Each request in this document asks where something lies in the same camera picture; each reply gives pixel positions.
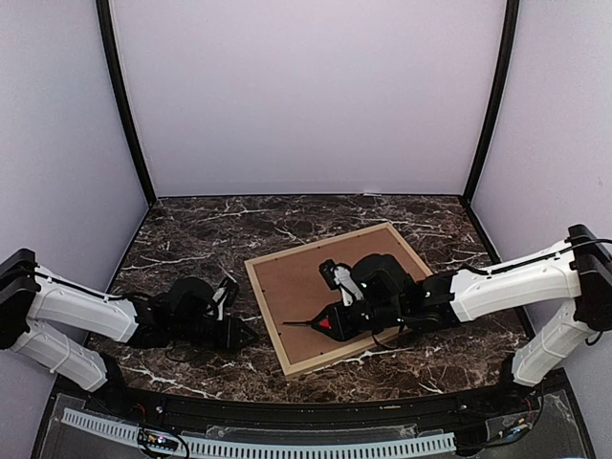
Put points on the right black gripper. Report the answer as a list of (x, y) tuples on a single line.
[(330, 312)]

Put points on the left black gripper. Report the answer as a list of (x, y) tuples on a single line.
[(235, 325)]

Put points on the red handled screwdriver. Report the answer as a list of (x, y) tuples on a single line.
[(318, 324)]

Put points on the wooden picture frame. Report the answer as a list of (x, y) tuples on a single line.
[(289, 289)]

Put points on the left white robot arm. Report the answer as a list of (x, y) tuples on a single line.
[(33, 300)]

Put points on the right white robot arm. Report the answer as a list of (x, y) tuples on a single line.
[(575, 270)]

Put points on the small circuit board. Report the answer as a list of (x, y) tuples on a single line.
[(151, 441)]

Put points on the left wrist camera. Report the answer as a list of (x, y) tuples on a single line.
[(226, 293)]

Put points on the black front rail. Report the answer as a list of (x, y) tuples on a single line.
[(184, 413)]

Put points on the white slotted cable duct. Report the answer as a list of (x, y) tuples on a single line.
[(230, 442)]

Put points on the left black corner post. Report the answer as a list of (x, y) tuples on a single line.
[(112, 57)]

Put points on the black corner post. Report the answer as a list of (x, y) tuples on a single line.
[(502, 65), (112, 57)]

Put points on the right black corner post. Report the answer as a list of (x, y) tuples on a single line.
[(502, 65)]

